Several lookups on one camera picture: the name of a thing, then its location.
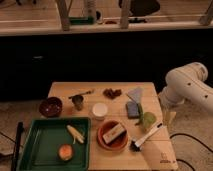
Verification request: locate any blue sponge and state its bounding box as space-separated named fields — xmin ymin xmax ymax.
xmin=126 ymin=101 xmax=139 ymax=119

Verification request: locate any green pear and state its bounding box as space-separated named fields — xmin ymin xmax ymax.
xmin=136 ymin=103 xmax=156 ymax=132

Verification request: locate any black bar left of tray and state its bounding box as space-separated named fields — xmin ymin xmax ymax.
xmin=10 ymin=122 xmax=24 ymax=171

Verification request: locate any white rectangular block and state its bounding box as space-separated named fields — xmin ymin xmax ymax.
xmin=103 ymin=123 xmax=126 ymax=144

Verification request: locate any white handled black brush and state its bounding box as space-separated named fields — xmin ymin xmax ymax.
xmin=129 ymin=123 xmax=163 ymax=152

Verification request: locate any dark purple grape bunch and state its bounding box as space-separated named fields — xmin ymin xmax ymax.
xmin=103 ymin=88 xmax=122 ymax=99

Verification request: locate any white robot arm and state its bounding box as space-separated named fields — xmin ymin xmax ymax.
xmin=159 ymin=62 xmax=213 ymax=114

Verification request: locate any small metal cup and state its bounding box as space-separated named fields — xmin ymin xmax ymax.
xmin=72 ymin=95 xmax=84 ymax=111

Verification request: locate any dark spoon with wooden handle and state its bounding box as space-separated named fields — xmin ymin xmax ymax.
xmin=68 ymin=89 xmax=95 ymax=99

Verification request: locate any white paper cup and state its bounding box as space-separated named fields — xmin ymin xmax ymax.
xmin=92 ymin=103 xmax=108 ymax=120

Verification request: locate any dark red bowl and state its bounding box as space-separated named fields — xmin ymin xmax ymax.
xmin=39 ymin=97 xmax=63 ymax=118

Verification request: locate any orange terracotta bowl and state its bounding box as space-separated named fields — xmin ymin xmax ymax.
xmin=97 ymin=120 xmax=128 ymax=151

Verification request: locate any black cable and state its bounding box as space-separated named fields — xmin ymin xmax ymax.
xmin=169 ymin=132 xmax=213 ymax=171

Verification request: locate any green plastic tray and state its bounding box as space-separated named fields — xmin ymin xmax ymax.
xmin=17 ymin=117 xmax=91 ymax=171

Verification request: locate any orange round fruit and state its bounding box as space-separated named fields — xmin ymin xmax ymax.
xmin=58 ymin=144 xmax=73 ymax=161

